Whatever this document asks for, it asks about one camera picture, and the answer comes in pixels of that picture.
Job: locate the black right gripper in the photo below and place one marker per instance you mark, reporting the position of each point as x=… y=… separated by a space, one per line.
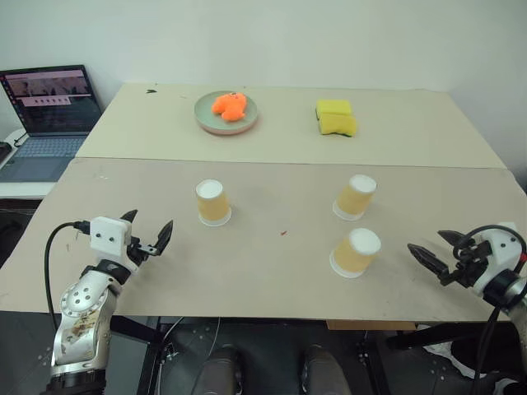
x=469 y=267

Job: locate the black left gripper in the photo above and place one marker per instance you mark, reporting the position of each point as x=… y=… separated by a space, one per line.
x=138 y=249

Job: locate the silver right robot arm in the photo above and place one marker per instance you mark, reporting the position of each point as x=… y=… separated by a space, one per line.
x=508 y=290

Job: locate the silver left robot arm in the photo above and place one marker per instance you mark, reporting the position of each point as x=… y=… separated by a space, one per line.
x=84 y=306

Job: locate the upturned tan paper cup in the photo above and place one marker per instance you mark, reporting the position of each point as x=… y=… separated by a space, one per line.
x=353 y=255
x=353 y=199
x=213 y=205

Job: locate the brown cardboard strip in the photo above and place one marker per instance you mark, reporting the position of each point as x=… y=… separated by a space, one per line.
x=370 y=325

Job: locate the pale green round plate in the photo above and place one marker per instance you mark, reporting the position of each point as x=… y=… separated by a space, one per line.
x=206 y=117

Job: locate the orange plush toy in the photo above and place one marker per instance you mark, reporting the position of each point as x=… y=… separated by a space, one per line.
x=230 y=107

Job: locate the open grey laptop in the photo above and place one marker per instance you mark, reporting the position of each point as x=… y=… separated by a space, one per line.
x=49 y=107

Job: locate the dark rounded shape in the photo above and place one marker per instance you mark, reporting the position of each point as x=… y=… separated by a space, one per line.
x=218 y=370
x=325 y=370

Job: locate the yellow sponge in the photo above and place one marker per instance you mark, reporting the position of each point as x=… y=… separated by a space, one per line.
x=333 y=107
x=338 y=124

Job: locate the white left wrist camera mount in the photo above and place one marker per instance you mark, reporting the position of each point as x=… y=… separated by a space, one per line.
x=108 y=238

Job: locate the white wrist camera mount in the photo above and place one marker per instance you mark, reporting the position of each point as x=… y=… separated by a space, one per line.
x=108 y=238
x=501 y=249

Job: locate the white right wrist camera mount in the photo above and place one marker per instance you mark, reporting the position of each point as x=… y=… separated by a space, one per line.
x=501 y=249

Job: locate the black table frame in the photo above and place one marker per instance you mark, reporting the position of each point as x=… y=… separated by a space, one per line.
x=146 y=370

